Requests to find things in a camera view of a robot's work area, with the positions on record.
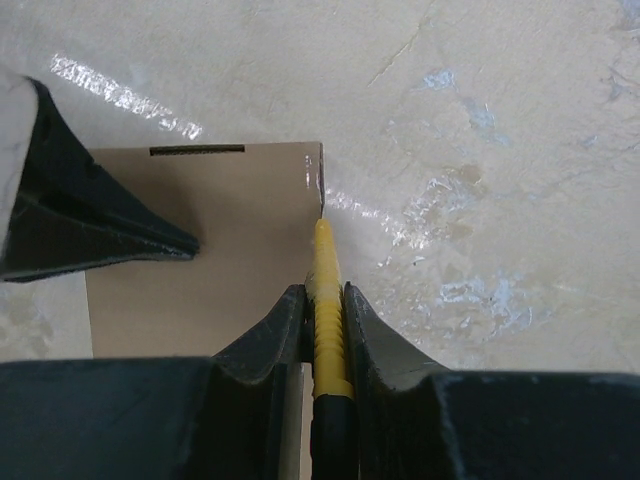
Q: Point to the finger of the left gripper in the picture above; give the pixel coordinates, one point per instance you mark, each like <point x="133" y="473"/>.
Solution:
<point x="49" y="240"/>
<point x="58" y="166"/>

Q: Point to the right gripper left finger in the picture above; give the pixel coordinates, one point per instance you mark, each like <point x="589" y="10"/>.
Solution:
<point x="234" y="415"/>

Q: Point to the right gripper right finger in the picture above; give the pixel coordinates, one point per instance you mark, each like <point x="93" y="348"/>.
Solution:
<point x="421" y="420"/>

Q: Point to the brown cardboard express box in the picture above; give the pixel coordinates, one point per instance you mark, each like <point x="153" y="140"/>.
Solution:
<point x="253" y="209"/>

